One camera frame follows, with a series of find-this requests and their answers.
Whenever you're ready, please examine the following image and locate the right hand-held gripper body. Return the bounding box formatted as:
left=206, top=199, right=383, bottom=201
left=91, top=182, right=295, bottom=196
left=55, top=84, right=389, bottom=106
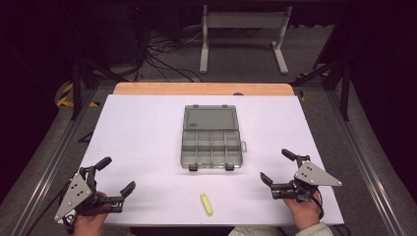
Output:
left=270, top=154, right=343, bottom=203

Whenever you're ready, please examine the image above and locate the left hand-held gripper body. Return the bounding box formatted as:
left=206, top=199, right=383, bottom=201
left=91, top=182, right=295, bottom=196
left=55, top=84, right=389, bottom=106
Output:
left=53, top=165, right=125, bottom=228

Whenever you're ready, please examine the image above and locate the person's left hand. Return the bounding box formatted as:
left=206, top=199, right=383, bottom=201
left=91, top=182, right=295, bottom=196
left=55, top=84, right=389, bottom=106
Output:
left=73, top=192, right=110, bottom=236

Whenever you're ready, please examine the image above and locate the person's right hand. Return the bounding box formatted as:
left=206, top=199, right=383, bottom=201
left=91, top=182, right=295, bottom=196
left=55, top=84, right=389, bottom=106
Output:
left=283, top=193, right=325, bottom=232

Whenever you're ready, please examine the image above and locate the white table mat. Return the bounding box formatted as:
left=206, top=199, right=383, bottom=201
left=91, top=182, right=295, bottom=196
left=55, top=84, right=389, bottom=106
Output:
left=58, top=93, right=345, bottom=227

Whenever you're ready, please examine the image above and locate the person's light clothing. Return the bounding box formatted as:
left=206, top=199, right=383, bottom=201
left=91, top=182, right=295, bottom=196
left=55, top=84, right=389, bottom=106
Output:
left=227, top=225, right=298, bottom=236

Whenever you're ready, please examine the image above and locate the small yellow stick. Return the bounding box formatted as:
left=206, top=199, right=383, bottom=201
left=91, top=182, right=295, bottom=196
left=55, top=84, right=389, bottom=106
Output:
left=199, top=192, right=214, bottom=217

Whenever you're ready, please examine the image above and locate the clear plastic compartment box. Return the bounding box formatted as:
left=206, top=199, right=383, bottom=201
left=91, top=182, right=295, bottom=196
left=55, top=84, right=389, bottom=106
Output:
left=179, top=103, right=248, bottom=172

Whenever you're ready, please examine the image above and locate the yellow black hazard tape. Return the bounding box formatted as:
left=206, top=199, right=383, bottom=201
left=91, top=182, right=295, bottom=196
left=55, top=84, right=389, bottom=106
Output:
left=56, top=82, right=100, bottom=108

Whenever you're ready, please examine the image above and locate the black metal stand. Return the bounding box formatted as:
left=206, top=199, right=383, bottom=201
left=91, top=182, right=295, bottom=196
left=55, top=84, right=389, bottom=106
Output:
left=67, top=6, right=131, bottom=121
left=289, top=6, right=357, bottom=122

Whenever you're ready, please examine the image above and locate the white metal stand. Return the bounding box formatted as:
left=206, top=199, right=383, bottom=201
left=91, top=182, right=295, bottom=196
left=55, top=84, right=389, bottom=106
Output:
left=199, top=4, right=294, bottom=76

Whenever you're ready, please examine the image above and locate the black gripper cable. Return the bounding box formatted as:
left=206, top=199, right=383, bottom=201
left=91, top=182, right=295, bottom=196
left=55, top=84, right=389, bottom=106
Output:
left=313, top=186, right=338, bottom=221

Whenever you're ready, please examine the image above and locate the aluminium rail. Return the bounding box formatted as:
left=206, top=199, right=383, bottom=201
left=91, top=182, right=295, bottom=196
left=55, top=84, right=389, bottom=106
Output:
left=324, top=89, right=409, bottom=236
left=9, top=88, right=97, bottom=236

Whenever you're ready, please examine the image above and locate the bundle of black floor cables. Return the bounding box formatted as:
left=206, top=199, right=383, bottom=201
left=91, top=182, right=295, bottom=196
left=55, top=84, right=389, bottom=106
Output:
left=131, top=29, right=206, bottom=84

